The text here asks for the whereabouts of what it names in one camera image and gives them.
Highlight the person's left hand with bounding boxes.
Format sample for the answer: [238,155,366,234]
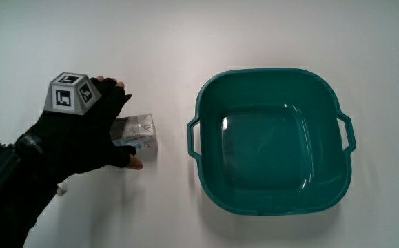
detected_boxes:
[15,72,144,183]

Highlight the white milk carton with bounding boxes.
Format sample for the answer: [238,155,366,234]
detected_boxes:
[109,113,158,162]

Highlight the white desk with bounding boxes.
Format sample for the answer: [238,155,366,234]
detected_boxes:
[0,0,399,248]

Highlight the green plastic basin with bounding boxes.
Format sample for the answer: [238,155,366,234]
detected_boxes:
[187,68,357,216]

